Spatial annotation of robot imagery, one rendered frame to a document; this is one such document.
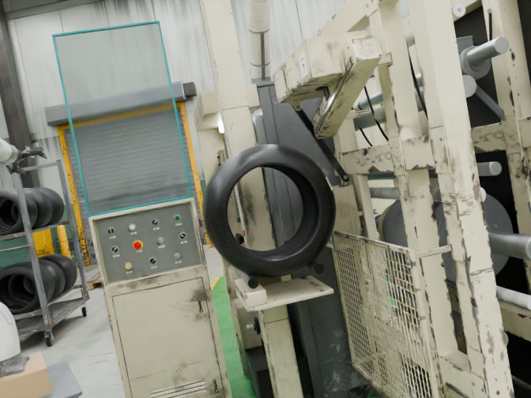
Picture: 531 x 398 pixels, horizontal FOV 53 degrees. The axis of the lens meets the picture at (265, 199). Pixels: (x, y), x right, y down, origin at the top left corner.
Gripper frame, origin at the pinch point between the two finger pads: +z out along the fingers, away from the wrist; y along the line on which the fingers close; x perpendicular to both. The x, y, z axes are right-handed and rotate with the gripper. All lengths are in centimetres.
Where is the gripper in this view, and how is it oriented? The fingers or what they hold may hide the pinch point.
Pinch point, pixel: (33, 163)
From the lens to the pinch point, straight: 292.7
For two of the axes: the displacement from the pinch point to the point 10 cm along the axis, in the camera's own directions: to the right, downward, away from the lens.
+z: 1.1, 1.4, 9.8
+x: -5.8, -7.9, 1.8
